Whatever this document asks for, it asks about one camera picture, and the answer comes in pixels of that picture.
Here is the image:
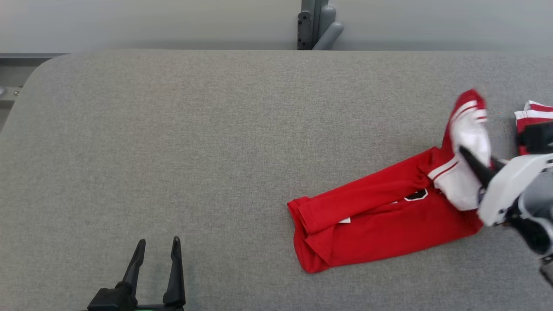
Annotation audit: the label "red jersey with white sleeves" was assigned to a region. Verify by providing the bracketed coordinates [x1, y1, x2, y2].
[287, 89, 493, 274]

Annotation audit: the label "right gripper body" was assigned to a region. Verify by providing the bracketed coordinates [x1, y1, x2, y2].
[477, 155, 553, 226]

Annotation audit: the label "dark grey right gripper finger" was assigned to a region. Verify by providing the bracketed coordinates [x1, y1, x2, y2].
[459, 146, 497, 188]

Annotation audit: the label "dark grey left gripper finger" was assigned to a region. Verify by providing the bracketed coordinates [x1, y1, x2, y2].
[115, 239, 146, 297]
[163, 237, 186, 307]

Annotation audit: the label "dark grey post bracket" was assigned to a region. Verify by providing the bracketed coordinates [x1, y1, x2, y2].
[297, 11, 313, 51]

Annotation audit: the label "grey cylindrical post foot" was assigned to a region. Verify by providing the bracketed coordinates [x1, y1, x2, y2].
[312, 5, 345, 51]

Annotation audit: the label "red shorts with white band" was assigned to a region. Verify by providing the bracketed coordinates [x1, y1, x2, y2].
[514, 100, 553, 156]

